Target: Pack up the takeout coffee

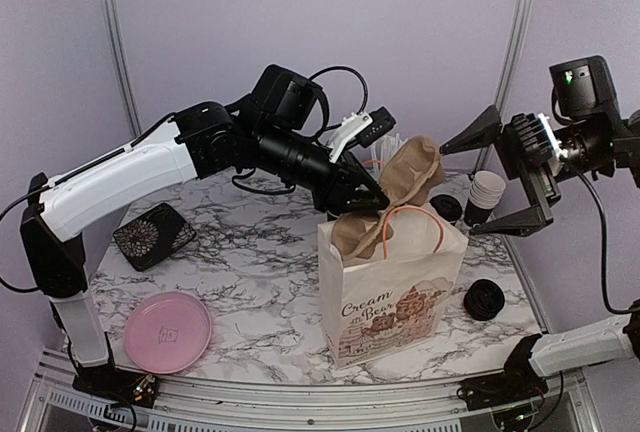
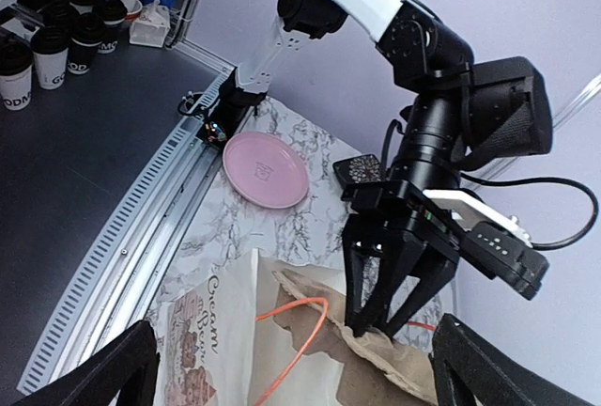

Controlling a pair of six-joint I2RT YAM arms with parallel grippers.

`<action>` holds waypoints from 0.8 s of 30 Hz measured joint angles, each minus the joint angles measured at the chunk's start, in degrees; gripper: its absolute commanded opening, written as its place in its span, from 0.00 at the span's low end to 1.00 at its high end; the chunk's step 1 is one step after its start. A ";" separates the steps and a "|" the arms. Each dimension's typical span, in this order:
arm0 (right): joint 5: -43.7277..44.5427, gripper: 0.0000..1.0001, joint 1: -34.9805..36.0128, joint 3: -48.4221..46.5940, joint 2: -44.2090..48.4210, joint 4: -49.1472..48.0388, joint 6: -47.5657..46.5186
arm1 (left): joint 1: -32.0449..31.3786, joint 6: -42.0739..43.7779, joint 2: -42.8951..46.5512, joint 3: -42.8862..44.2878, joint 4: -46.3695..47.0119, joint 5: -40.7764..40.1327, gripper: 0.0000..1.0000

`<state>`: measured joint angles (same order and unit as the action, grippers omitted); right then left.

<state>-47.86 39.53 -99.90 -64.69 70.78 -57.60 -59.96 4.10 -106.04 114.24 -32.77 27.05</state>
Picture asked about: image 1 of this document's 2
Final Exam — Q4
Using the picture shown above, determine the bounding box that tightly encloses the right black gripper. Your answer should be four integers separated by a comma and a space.
441, 103, 616, 235

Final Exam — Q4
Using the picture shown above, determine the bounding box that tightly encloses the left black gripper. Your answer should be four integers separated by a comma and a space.
254, 120, 392, 213

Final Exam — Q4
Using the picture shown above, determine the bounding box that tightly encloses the stack of paper coffee cups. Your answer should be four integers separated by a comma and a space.
463, 170, 506, 227

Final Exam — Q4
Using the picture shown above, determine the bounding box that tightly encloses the brown cardboard cup carrier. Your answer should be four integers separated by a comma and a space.
331, 135, 446, 262

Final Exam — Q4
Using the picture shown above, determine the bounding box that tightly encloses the white paper takeout bag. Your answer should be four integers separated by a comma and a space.
317, 204, 468, 368

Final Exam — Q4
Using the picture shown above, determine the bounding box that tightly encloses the stack of black cup lids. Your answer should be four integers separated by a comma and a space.
463, 279, 505, 321

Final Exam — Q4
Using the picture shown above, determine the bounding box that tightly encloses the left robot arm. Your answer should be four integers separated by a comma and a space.
20, 64, 395, 397

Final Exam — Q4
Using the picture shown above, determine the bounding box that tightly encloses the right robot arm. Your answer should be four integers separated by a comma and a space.
440, 55, 639, 400

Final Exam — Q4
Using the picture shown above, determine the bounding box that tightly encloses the bundle of white paper straws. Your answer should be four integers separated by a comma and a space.
370, 133, 406, 175

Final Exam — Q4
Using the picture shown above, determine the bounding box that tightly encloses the black floral patterned tray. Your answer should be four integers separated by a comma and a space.
113, 202, 197, 272

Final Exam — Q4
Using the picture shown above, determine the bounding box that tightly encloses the pink round plate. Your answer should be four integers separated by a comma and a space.
124, 291, 212, 375

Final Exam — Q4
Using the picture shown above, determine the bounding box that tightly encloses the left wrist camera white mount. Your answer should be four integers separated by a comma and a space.
326, 107, 396, 163

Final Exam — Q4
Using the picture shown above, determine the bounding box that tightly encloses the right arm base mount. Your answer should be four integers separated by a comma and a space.
456, 334, 548, 411

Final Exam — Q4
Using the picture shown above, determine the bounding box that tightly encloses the right aluminium frame post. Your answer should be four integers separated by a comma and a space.
472, 0, 542, 178

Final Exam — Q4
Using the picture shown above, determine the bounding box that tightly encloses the aluminium frame post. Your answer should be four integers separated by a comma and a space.
101, 0, 143, 137
472, 0, 542, 178

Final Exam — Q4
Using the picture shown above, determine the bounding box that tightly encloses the left aluminium frame post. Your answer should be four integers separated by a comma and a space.
101, 0, 143, 137

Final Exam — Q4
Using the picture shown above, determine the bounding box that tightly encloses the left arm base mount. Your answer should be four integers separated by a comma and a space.
73, 363, 160, 409

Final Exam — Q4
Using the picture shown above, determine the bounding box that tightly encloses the front aluminium frame rail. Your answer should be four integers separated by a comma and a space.
16, 350, 601, 431

